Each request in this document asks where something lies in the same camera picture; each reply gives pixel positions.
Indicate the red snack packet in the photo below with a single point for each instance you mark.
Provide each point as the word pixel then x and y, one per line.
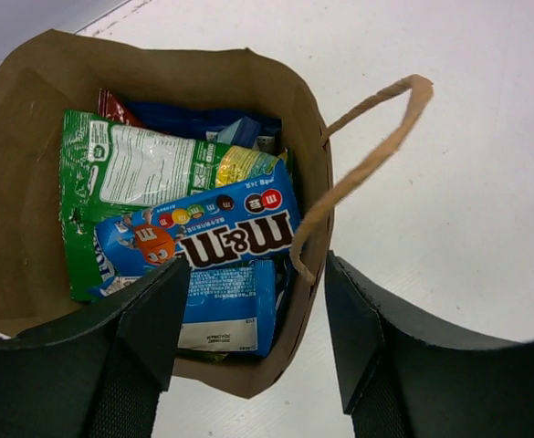
pixel 111 108

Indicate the green paper bag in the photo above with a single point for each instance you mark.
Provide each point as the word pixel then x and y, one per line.
pixel 56 71

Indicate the blue M&M's candy packet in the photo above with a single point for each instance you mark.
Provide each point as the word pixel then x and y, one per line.
pixel 235 223

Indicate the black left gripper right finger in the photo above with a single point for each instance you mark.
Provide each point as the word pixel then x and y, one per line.
pixel 404 372

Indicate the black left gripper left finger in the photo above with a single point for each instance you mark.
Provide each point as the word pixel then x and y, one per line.
pixel 98 371

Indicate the green snack packet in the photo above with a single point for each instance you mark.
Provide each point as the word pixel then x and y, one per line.
pixel 108 168

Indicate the dark blue snack packet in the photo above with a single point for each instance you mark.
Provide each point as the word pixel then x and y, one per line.
pixel 227 126

